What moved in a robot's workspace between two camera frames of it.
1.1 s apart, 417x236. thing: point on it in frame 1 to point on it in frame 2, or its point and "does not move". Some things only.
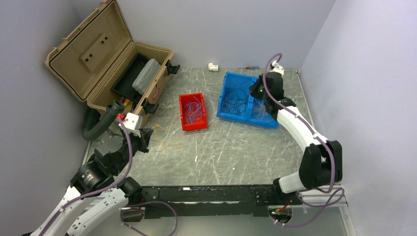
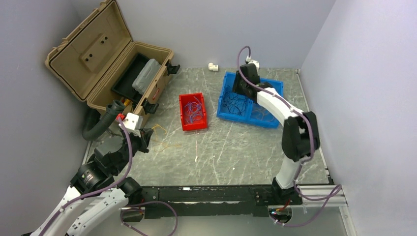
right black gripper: (253, 87) to (236, 87)
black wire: (235, 100) does not move
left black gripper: (145, 133) does not move
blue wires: (193, 111) does not move
